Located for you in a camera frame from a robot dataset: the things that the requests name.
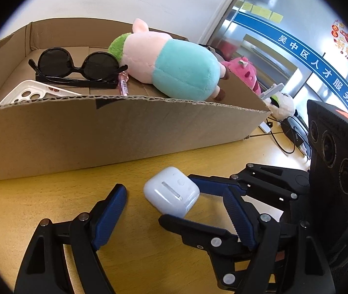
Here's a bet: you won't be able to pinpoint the pink transparent pen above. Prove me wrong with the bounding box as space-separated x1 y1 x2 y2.
118 71 129 96

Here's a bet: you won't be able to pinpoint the white plush toy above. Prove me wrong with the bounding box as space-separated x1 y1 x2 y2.
266 92 296 121

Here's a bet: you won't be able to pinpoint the magenta plush toy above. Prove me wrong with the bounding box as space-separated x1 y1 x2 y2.
222 56 261 95

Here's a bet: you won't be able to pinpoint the white earbuds case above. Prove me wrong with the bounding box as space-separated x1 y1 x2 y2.
143 167 200 218

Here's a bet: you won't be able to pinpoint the pink pig plush toy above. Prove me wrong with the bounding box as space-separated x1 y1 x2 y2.
108 19 228 102

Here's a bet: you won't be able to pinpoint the black sunglasses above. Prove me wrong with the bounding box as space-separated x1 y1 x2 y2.
28 47 128 89

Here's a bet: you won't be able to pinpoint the cardboard box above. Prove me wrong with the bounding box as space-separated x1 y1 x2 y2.
0 18 270 180

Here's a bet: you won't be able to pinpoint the clear white phone case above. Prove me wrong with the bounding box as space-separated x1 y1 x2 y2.
0 80 80 106

